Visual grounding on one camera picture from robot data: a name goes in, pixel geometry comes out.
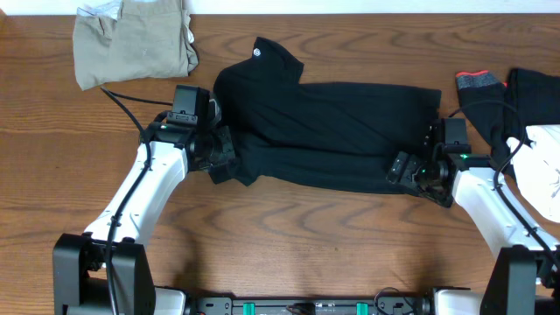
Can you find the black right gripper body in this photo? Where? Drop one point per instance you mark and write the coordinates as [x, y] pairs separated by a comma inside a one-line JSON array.
[[417, 175]]

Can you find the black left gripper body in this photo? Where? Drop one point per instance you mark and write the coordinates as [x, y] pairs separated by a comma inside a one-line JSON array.
[[223, 146]]

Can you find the black polo shirt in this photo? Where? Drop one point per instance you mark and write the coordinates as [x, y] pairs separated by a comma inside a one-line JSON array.
[[336, 135]]

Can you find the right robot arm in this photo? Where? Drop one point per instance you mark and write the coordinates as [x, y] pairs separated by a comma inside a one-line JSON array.
[[525, 277]]

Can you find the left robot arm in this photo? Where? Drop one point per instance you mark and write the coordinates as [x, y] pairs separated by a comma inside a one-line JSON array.
[[105, 270]]

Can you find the black garment with red trim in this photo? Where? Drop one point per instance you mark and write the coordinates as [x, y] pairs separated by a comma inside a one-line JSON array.
[[499, 110]]

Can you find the white printed t-shirt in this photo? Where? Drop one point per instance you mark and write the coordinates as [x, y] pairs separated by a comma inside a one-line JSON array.
[[536, 168]]

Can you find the folded khaki pants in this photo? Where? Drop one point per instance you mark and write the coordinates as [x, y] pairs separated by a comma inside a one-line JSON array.
[[128, 40]]

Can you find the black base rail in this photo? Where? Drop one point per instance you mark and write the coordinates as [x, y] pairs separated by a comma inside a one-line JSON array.
[[386, 303]]

